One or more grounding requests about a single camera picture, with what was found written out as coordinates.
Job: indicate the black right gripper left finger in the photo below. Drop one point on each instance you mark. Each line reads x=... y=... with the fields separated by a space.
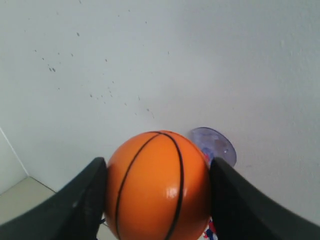
x=73 y=213

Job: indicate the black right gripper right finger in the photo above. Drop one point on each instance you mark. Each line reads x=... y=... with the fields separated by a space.
x=241 y=212

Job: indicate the small orange basketball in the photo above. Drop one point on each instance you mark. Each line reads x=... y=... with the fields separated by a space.
x=157 y=188

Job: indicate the clear suction cup mount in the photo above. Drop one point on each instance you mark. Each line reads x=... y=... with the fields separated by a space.
x=213 y=144

